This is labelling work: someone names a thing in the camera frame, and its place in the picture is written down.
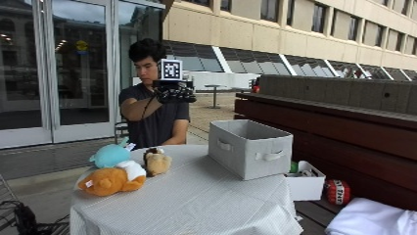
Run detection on white marker cube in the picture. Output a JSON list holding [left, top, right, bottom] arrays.
[[156, 59, 184, 81]]

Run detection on the person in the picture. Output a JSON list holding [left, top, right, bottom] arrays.
[[117, 37, 192, 150]]

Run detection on black metal chair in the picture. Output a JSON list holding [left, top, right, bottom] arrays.
[[113, 120, 131, 145]]

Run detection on tan bear plush toy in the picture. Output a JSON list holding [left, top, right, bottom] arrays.
[[143, 146, 173, 177]]

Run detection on grey fabric storage bin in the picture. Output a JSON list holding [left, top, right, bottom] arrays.
[[208, 118, 295, 181]]

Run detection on teal plush toy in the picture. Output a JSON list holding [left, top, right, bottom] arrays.
[[89, 136, 137, 169]]

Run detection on glass door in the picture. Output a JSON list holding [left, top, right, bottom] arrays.
[[40, 0, 117, 144]]

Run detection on orange and white plush toy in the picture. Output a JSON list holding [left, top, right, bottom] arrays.
[[77, 160, 148, 198]]

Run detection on white striped tablecloth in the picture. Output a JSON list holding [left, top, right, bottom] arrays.
[[69, 144, 305, 235]]

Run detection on dark wooden bench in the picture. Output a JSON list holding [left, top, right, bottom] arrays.
[[233, 92, 417, 212]]

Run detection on white plastic box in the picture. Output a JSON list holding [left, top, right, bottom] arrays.
[[284, 160, 328, 202]]

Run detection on white cloth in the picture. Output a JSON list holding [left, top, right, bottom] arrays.
[[325, 197, 417, 235]]

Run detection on round pedestal table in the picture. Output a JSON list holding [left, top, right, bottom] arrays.
[[204, 83, 224, 110]]

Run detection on black cable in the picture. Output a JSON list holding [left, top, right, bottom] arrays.
[[141, 96, 157, 121]]

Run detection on black wire rack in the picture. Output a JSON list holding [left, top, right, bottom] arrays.
[[0, 174, 72, 235]]

